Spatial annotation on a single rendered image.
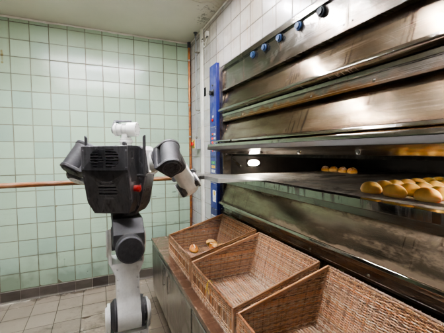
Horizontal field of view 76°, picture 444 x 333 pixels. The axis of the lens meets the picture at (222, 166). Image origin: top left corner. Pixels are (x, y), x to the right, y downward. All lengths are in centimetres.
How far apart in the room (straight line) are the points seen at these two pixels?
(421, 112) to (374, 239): 50
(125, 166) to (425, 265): 113
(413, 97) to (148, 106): 256
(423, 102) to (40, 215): 304
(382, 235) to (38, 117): 289
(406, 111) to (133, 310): 136
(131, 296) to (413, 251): 116
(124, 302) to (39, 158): 201
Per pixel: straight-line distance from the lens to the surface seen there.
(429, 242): 120
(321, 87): 147
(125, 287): 148
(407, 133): 100
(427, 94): 117
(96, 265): 333
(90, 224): 321
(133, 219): 133
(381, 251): 128
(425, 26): 121
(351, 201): 133
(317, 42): 156
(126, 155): 119
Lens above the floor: 138
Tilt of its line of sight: 3 degrees down
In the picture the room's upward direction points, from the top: straight up
